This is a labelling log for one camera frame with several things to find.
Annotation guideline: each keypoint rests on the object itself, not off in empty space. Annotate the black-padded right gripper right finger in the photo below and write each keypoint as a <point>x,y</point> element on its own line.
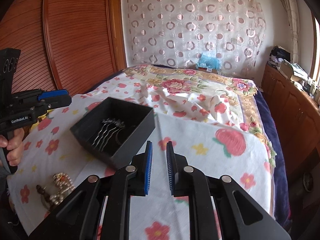
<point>219,208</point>

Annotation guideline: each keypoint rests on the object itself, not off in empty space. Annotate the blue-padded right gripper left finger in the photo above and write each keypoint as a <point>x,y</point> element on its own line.
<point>99,208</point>

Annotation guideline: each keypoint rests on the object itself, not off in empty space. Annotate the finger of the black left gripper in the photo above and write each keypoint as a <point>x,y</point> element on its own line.
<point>52,102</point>

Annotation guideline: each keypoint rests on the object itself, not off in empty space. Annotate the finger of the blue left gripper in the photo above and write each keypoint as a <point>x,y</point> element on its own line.
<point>51,94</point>

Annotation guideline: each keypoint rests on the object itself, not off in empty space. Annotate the black open jewelry box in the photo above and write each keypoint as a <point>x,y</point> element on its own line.
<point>139,124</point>

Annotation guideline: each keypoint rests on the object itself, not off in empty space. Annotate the person's left hand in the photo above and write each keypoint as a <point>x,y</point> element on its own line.
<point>14,146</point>

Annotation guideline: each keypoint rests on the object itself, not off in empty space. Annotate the yellow plush toy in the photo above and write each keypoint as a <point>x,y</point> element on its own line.
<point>42,122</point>

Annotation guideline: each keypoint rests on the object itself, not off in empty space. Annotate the pale jade bangle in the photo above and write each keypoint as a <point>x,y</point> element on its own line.
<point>47,200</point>

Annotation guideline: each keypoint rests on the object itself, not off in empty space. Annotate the dark blue blanket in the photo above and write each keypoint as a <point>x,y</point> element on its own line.
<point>281,197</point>

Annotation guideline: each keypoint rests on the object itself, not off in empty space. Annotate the strawberry flower print cloth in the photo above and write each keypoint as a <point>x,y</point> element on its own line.
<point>158,215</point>

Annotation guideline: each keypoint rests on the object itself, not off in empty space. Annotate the brown wooden wardrobe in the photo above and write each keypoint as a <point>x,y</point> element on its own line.
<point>64,44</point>

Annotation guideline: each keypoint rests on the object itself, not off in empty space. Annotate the wooden side cabinet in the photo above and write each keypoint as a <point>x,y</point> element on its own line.
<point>296,118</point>

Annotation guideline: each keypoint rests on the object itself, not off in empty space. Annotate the floral bed quilt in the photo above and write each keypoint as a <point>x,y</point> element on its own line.
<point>193,95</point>

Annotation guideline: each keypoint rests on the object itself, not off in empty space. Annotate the pink circle pattern curtain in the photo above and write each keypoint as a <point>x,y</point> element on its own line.
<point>183,33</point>

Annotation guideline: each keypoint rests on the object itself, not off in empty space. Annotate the blue bubble wrap package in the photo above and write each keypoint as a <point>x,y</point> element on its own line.
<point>208,63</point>

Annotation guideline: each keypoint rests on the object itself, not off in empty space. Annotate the stack of books and papers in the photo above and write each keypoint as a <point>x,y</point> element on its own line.
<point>279,59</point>

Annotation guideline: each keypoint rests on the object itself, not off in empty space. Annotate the patterned window curtain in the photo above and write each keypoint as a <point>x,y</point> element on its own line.
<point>293,17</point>

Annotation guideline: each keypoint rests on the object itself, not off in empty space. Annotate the window with wooden frame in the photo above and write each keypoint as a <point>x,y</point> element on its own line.
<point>314,72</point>

